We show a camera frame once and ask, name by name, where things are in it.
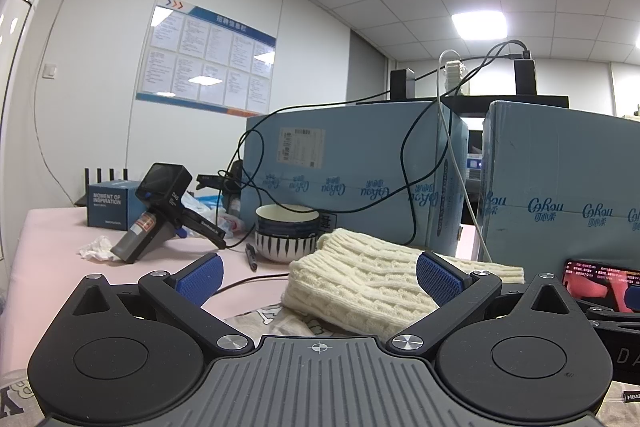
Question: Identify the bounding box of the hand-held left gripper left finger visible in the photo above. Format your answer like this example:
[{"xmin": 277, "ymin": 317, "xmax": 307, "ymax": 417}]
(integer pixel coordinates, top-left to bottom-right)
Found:
[{"xmin": 67, "ymin": 253, "xmax": 256, "ymax": 355}]

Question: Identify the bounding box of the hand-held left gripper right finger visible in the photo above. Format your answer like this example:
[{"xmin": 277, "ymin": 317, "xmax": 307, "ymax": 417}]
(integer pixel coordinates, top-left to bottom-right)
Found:
[{"xmin": 385, "ymin": 251, "xmax": 578, "ymax": 353}]

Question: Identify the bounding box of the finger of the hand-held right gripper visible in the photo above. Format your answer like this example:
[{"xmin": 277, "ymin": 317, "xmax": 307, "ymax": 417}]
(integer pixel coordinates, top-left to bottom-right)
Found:
[{"xmin": 575, "ymin": 284, "xmax": 640, "ymax": 323}]

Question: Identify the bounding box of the white knitted sweater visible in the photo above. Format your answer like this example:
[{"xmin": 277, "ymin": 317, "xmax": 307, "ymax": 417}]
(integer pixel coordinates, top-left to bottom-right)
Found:
[{"xmin": 282, "ymin": 228, "xmax": 526, "ymax": 343}]

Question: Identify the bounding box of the smartphone with pink screen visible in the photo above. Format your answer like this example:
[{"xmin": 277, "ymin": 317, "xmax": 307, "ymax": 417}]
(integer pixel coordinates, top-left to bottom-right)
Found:
[{"xmin": 562, "ymin": 258, "xmax": 640, "ymax": 314}]

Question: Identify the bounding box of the clear plastic bag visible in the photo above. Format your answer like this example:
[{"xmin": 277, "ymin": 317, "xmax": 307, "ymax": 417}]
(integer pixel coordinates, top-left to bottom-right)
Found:
[{"xmin": 181, "ymin": 191, "xmax": 243, "ymax": 239}]

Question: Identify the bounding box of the striped ceramic bowl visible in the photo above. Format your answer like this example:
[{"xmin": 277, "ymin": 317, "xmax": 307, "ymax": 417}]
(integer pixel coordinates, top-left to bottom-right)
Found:
[{"xmin": 254, "ymin": 204, "xmax": 321, "ymax": 264}]

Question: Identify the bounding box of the crumpled white tissue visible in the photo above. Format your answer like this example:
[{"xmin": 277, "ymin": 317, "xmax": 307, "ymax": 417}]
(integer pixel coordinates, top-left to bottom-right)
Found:
[{"xmin": 77, "ymin": 235, "xmax": 120, "ymax": 263}]

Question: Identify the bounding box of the small dark blue box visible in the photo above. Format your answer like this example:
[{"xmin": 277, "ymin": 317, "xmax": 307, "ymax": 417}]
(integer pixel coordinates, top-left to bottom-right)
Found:
[{"xmin": 87, "ymin": 179, "xmax": 142, "ymax": 231}]

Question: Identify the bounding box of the large blue cardboard box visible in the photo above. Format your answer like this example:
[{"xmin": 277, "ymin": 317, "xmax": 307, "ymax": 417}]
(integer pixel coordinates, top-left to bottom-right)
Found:
[
  {"xmin": 244, "ymin": 99, "xmax": 469, "ymax": 259},
  {"xmin": 475, "ymin": 101, "xmax": 640, "ymax": 269}
]

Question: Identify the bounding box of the black router with antennas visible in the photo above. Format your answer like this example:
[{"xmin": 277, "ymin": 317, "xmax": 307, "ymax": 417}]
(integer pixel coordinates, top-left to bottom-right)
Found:
[{"xmin": 74, "ymin": 167, "xmax": 132, "ymax": 208}]

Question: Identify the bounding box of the pink table cover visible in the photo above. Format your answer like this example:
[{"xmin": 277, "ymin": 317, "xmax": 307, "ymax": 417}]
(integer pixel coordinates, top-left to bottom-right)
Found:
[{"xmin": 0, "ymin": 207, "xmax": 481, "ymax": 373}]

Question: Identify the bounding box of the black shelf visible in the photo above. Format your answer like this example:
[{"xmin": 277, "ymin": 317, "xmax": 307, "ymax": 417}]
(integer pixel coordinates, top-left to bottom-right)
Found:
[{"xmin": 350, "ymin": 94, "xmax": 569, "ymax": 110}]

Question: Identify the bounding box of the black box device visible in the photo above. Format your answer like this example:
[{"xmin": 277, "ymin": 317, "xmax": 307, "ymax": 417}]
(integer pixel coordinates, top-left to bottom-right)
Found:
[{"xmin": 390, "ymin": 68, "xmax": 417, "ymax": 100}]

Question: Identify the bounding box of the white charger block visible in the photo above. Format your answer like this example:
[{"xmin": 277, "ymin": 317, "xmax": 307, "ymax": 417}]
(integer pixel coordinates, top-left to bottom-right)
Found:
[{"xmin": 444, "ymin": 60, "xmax": 469, "ymax": 96}]

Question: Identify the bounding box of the black power adapter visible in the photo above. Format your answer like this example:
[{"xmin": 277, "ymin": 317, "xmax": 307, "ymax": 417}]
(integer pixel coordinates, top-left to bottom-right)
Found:
[{"xmin": 513, "ymin": 51, "xmax": 537, "ymax": 96}]

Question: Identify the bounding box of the ceiling light panel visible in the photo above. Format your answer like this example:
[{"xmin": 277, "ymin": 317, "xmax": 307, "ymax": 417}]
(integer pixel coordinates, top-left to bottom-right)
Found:
[{"xmin": 449, "ymin": 11, "xmax": 507, "ymax": 41}]

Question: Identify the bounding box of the white standing air conditioner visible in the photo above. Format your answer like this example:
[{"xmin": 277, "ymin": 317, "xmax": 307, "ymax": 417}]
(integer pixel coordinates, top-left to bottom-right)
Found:
[{"xmin": 0, "ymin": 0, "xmax": 54, "ymax": 268}]

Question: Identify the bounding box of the black cable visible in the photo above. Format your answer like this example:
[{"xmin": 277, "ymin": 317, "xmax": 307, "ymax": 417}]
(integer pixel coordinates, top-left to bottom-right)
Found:
[{"xmin": 217, "ymin": 39, "xmax": 531, "ymax": 253}]

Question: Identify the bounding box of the black handheld camera device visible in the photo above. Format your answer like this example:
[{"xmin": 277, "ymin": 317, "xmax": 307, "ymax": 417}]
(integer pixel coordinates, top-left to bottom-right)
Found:
[{"xmin": 110, "ymin": 162, "xmax": 229, "ymax": 265}]

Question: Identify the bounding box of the white cable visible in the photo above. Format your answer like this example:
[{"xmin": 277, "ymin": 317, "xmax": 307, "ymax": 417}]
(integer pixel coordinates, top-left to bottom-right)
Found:
[{"xmin": 435, "ymin": 49, "xmax": 494, "ymax": 264}]

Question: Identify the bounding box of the blue framed wall poster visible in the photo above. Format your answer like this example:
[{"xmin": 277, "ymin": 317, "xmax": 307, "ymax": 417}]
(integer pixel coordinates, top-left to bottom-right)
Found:
[{"xmin": 134, "ymin": 0, "xmax": 277, "ymax": 117}]

